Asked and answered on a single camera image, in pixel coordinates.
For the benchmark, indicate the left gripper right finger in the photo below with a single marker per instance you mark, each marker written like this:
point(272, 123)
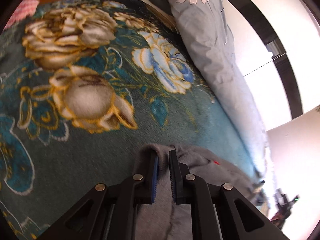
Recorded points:
point(217, 212)

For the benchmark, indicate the pink white striped cloth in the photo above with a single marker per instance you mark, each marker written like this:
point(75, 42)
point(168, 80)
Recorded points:
point(25, 9)

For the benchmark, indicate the teal floral bed blanket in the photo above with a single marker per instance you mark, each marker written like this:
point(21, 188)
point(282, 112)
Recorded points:
point(85, 84)

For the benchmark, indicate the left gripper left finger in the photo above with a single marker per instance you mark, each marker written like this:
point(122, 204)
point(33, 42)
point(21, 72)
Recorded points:
point(109, 212)

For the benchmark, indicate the grey sweater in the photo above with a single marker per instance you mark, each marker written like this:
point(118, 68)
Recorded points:
point(166, 220)

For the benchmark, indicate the light blue floral duvet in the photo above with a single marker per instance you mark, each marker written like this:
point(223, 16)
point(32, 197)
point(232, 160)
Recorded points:
point(209, 41)

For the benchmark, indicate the white black-striped wardrobe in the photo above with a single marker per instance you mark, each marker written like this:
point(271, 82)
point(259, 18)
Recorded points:
point(277, 51)

